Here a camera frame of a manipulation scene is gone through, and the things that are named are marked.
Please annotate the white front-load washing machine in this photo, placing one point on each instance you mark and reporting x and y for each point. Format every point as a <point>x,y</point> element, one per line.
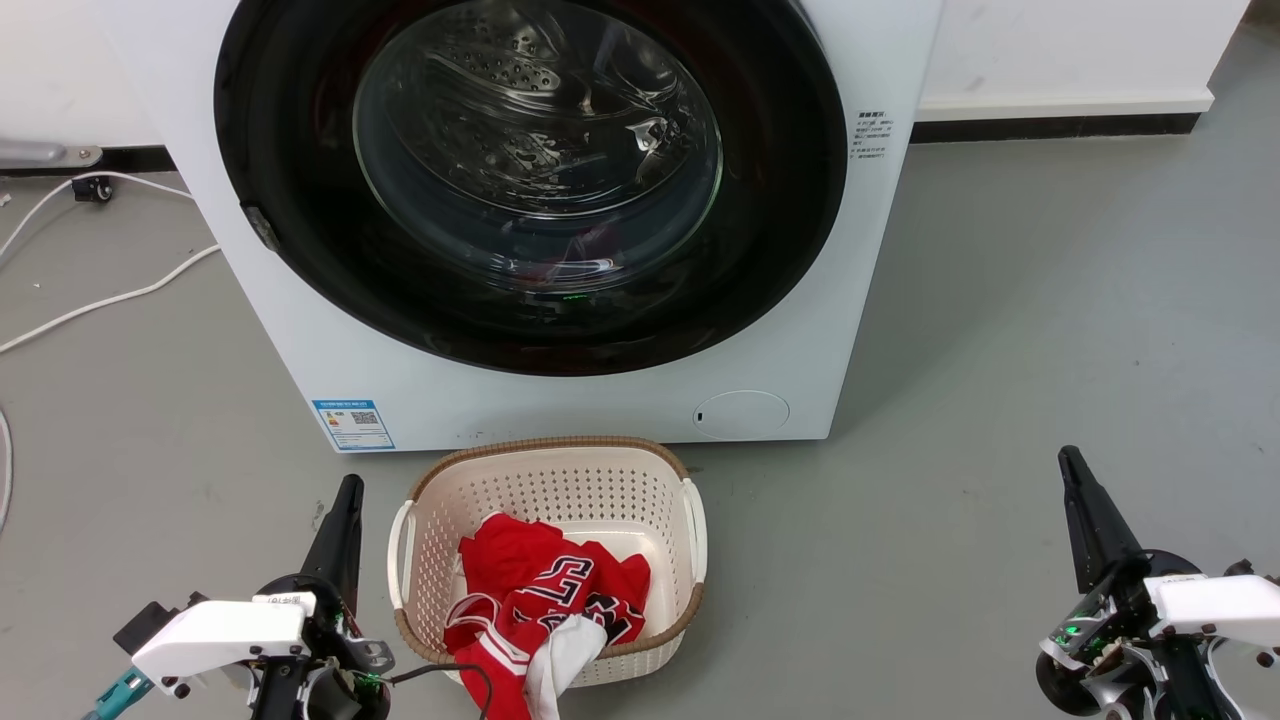
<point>600,405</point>

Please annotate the stainless steel washer drum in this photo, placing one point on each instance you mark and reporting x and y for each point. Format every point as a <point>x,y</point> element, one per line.
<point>540,110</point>

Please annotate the round white filter cover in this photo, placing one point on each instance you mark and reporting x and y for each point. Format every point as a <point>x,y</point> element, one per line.
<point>742,414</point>

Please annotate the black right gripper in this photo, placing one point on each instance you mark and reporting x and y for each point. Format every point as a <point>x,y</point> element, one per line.
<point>1110,640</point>

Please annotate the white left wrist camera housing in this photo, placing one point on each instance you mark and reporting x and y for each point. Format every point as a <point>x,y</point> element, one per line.
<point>215,635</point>

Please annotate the grey metal bar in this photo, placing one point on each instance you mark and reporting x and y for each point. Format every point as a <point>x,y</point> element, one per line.
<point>40,153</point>

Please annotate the blue energy label sticker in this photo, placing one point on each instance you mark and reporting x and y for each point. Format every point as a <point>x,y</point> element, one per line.
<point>352,424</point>

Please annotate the white cloth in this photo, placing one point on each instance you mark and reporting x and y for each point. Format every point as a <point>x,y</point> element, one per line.
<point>560,655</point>

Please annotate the small text sticker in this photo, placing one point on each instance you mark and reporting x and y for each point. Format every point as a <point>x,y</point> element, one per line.
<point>870,135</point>

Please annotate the black caster wheel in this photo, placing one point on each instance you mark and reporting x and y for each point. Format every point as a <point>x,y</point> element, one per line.
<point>92,188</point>

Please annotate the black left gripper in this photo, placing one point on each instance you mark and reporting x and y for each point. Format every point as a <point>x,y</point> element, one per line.
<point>340,690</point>

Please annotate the black round glass washer door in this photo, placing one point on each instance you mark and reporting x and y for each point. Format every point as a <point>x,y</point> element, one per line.
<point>790,200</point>

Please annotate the white cabinet with black plinth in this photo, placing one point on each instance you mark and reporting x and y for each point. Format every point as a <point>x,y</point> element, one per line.
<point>1060,50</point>

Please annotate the cream perforated laundry basket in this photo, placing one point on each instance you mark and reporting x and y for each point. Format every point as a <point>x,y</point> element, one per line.
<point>560,480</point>

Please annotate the red basketball jersey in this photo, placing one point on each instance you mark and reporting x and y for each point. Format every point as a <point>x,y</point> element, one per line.
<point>520,570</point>

